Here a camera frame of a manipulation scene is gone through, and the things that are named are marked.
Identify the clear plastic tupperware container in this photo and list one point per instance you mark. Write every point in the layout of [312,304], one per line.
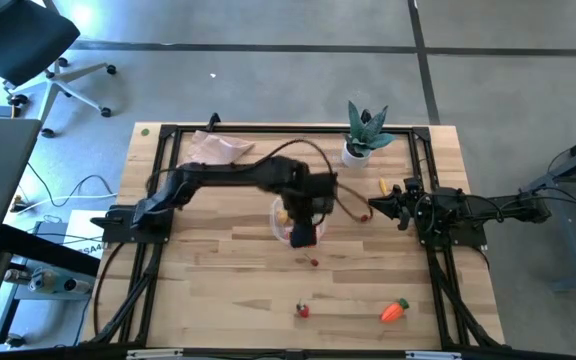
[274,220]

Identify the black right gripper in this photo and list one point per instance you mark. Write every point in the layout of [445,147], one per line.
[408,212]

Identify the orange toy carrot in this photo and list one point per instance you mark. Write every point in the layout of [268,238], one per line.
[392,312]

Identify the black aluminium table frame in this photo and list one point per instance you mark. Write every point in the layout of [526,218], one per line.
[293,129]

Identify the black office chair white base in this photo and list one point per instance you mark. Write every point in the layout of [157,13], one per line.
[18,40]

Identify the yellow toy potato half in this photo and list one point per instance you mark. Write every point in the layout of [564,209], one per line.
[281,216]

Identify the red toy strawberry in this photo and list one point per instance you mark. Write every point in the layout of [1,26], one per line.
[303,311]

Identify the white frame bracket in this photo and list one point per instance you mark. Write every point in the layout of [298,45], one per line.
[153,355]
[433,355]

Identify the light cloth napkin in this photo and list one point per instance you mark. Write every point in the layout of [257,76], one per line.
[218,147]

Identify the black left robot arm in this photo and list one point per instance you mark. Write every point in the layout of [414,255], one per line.
[218,175]

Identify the grey blue metal cart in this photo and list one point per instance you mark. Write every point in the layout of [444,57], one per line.
[568,240]

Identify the red toy cherry with stem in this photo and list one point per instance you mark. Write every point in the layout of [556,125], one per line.
[314,262]
[364,217]

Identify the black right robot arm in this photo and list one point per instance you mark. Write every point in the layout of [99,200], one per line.
[448,205]

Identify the small white cylinder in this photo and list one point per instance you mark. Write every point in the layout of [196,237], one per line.
[75,285]

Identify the white paper sign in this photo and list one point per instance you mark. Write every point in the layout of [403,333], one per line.
[75,235]

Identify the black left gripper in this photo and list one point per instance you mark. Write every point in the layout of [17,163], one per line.
[308,200]

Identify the black clamp knob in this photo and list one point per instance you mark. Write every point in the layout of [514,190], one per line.
[213,120]

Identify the yellow toy banana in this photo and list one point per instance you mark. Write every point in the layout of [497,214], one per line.
[383,186]

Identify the pink toy raspberry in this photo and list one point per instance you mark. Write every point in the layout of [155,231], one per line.
[288,234]

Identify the green plant in white pot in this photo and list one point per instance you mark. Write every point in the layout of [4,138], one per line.
[355,157]

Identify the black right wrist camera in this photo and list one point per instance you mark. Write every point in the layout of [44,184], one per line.
[413,187]

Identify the black desk leg bar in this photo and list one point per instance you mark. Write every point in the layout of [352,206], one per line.
[43,250]

